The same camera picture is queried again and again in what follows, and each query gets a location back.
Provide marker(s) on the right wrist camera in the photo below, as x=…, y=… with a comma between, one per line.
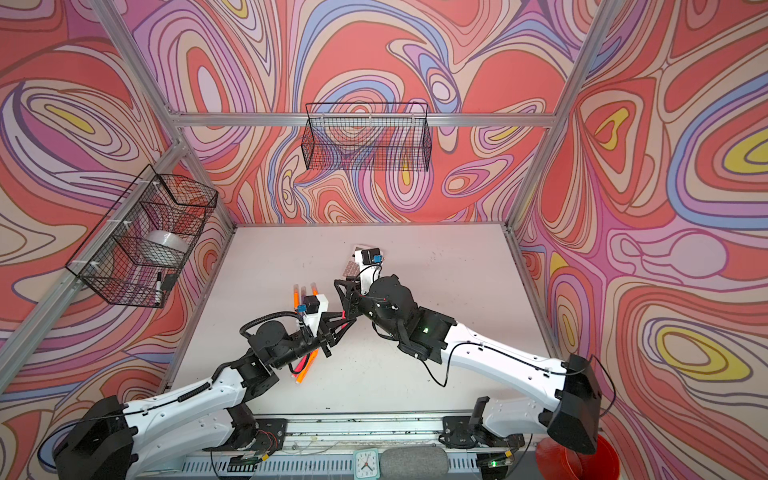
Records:
x=371, y=272

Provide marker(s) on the black marker in basket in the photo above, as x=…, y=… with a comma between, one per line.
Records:
x=159, y=295

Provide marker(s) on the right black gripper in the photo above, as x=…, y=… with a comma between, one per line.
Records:
x=350, y=298

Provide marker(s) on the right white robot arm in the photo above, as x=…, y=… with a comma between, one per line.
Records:
x=560, y=398

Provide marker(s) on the pink calculator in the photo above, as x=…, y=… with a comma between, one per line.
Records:
x=351, y=267

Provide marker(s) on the red bucket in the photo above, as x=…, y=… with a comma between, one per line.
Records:
x=556, y=462

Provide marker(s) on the small white clock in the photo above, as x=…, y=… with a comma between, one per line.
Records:
x=366, y=464

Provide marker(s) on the black wire basket left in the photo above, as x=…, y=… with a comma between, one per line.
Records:
x=112, y=266

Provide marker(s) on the black wire basket back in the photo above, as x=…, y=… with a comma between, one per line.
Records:
x=367, y=136

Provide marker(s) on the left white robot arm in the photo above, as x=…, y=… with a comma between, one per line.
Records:
x=116, y=440

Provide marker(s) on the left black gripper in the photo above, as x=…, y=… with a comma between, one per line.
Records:
x=323, y=336

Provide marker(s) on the silver tape roll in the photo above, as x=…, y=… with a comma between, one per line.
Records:
x=163, y=248

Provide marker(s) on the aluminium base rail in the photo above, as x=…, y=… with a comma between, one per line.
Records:
x=322, y=447

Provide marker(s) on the black wire basket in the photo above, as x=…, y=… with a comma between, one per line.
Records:
x=112, y=266
x=367, y=136

